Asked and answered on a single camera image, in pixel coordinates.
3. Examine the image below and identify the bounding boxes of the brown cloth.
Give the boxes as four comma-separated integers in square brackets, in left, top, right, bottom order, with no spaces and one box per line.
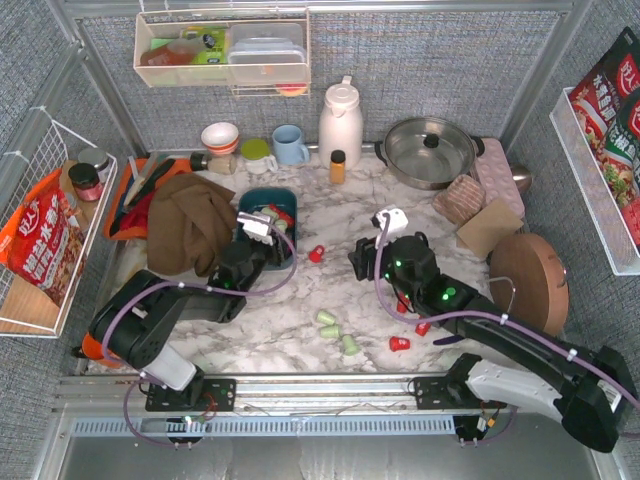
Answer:
[147,173,237,277]

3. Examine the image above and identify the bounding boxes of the teal storage basket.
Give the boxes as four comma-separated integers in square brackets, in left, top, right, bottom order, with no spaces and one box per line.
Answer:
[238,187,297,271]

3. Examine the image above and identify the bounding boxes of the red cloth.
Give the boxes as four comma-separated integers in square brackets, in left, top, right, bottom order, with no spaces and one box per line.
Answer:
[117,206,149,239]

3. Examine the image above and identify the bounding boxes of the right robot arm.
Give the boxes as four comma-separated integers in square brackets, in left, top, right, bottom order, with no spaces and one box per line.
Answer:
[348,232,639,453]

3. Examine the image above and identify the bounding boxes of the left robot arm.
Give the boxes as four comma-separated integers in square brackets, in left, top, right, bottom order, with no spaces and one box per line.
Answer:
[88,240,295,406]

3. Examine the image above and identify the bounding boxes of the red capsule beside basket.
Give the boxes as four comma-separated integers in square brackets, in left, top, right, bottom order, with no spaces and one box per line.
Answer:
[308,245,325,263]

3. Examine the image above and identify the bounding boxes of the white mesh basket right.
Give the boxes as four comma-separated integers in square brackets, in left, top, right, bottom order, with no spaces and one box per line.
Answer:
[549,87,639,276]

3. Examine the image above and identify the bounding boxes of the red capsule far right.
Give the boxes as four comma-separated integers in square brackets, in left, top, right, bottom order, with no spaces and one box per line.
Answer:
[396,297,408,314]

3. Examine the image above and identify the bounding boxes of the red capsule right middle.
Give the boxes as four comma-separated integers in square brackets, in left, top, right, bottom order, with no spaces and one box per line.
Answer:
[415,323,431,337]

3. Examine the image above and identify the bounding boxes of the brown paper square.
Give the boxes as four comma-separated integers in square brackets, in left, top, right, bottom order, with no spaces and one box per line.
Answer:
[456,199,523,260]

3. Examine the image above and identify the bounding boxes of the red capsule right lower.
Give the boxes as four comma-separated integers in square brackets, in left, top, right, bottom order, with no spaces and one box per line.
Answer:
[389,336,411,352]

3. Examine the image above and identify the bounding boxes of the striped pink cloth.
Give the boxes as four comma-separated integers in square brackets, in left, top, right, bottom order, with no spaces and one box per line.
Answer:
[433,175,486,226]

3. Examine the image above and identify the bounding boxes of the purple spoon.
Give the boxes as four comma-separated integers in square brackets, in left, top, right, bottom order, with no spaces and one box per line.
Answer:
[433,335,462,346]

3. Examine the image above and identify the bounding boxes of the pepper grinder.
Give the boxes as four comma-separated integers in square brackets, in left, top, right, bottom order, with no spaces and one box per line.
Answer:
[189,152,237,175]

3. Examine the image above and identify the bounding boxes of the green capsule bottom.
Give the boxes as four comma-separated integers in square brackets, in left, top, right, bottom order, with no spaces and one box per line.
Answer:
[341,334,360,356]

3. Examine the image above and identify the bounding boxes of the green capsule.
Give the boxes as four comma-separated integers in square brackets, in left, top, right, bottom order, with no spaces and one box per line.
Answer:
[341,334,360,356]
[319,324,341,339]

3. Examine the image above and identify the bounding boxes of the green lid cup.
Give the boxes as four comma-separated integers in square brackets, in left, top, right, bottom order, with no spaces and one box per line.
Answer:
[240,138,278,175]

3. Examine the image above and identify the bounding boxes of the green capsule lower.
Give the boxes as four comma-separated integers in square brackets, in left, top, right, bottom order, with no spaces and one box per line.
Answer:
[319,324,341,339]

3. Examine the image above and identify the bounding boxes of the steel pot with lid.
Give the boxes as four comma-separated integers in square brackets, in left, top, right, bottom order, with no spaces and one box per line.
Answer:
[374,117,485,191]

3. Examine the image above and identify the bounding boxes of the orange tray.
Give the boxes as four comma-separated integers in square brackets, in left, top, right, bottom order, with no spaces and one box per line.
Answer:
[102,158,167,241]

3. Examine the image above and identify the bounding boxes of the round wooden board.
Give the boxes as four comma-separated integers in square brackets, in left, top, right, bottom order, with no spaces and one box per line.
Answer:
[489,233,569,336]

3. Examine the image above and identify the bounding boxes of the white orange bowl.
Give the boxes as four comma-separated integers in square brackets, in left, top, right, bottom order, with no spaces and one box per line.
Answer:
[201,122,239,155]

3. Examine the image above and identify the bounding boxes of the orange spice bottle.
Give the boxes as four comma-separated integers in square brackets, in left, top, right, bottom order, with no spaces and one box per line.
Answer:
[329,150,346,184]

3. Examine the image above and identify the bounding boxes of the pink egg tray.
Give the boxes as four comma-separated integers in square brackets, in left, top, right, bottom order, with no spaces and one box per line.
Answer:
[470,137,525,219]

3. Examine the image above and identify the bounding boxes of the blue mug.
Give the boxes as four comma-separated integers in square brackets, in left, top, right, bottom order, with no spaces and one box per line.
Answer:
[272,125,310,166]

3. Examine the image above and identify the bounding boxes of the silver ladle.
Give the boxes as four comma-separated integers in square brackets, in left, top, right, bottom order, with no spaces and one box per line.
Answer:
[510,163,533,195]

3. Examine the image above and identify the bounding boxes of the white thermos jug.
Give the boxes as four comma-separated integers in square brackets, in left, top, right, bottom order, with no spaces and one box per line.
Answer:
[318,75,364,170]

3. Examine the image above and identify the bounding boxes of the orange mug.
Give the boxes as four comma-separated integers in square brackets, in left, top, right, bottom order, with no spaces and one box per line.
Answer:
[71,333,123,369]

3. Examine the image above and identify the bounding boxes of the silver lidded jar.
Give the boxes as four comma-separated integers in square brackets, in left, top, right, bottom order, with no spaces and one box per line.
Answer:
[78,147,110,183]

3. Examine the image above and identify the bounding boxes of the red snack bag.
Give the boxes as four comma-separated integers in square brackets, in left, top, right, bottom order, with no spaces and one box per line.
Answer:
[1,168,86,307]

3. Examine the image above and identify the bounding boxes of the clear plastic containers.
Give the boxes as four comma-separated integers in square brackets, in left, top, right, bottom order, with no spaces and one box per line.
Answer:
[227,22,307,85]

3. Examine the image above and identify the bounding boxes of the green packaged bottle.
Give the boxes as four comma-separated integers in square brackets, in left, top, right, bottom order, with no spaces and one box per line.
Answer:
[180,26,229,65]

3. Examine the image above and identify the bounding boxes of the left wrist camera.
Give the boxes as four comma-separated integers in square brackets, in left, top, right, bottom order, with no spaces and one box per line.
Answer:
[237,212,274,246]

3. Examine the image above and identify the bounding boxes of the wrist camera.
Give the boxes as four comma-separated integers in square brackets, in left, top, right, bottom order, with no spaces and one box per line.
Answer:
[372,207,409,234]
[237,212,274,246]

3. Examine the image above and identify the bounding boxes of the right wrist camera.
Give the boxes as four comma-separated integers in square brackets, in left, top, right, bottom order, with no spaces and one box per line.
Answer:
[372,207,409,234]

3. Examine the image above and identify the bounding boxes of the white handled knife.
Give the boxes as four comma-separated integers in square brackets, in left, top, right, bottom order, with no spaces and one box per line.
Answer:
[123,152,158,206]

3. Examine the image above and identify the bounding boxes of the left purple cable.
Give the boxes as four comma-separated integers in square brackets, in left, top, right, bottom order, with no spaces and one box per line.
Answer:
[99,219,299,449]

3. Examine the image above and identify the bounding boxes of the purple cable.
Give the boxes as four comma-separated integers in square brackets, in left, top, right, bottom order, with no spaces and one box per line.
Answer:
[99,219,299,449]
[373,214,640,446]

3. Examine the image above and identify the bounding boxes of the white wire basket left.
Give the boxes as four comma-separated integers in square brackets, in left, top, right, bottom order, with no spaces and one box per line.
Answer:
[1,106,118,338]

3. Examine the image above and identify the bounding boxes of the cream wall shelf basket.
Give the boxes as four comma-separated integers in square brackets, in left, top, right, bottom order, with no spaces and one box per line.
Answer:
[133,8,311,97]

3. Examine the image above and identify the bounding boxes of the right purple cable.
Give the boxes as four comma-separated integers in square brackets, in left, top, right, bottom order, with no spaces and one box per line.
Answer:
[373,214,640,446]

